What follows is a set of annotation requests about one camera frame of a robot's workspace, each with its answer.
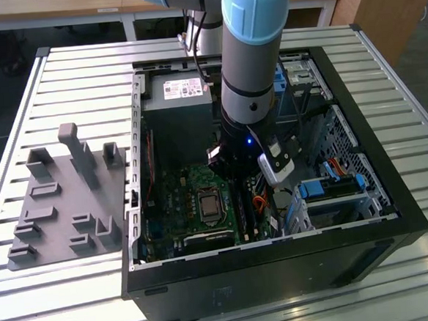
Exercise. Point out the wooden cabinet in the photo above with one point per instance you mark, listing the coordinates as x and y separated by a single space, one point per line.
383 9

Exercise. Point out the hard disk in blue carrier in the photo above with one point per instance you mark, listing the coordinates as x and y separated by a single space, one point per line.
311 190

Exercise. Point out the silver CPU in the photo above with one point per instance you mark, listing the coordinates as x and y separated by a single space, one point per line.
210 206

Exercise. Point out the grey power supply unit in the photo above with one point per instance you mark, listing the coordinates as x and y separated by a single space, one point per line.
178 126

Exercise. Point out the grey metal drive cage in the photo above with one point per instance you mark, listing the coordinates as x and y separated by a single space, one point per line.
303 77

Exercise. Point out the black open PC case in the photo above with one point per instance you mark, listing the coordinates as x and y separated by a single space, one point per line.
244 283

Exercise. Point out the wooden desk white frame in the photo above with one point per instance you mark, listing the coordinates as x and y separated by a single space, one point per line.
78 2

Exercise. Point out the grey metal disk bay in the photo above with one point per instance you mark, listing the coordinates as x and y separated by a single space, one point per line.
335 211

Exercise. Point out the green motherboard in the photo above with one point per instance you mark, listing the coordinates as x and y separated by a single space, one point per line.
176 192

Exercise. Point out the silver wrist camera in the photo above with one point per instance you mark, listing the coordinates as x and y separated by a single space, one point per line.
277 170

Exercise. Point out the blue plastic drive latch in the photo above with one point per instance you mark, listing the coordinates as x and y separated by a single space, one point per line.
279 84

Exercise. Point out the dark RAM stick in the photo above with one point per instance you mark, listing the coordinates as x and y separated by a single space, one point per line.
249 209

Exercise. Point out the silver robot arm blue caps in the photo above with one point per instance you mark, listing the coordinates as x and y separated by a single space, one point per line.
250 55

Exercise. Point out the grey plastic parts rack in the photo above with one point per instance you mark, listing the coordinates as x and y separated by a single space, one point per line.
62 200

